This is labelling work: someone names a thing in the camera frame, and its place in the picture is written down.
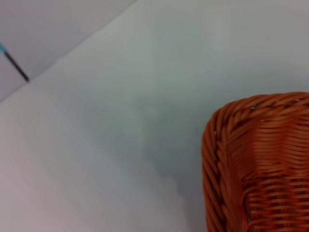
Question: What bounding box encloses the orange woven wicker basket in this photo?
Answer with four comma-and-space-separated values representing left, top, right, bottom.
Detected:
201, 91, 309, 232

